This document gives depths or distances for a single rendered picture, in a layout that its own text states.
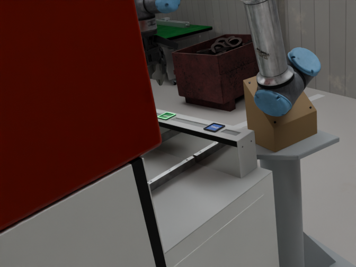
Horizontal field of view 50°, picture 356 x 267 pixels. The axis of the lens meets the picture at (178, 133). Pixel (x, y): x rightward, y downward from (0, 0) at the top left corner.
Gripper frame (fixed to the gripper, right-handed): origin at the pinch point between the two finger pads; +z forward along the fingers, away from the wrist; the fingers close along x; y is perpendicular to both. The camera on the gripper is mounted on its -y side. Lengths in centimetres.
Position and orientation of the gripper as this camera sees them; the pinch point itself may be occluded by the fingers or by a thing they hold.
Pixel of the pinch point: (161, 81)
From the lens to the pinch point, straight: 150.1
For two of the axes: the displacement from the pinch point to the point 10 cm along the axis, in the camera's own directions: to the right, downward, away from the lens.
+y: -7.2, 3.8, -5.8
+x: 6.8, 1.9, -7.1
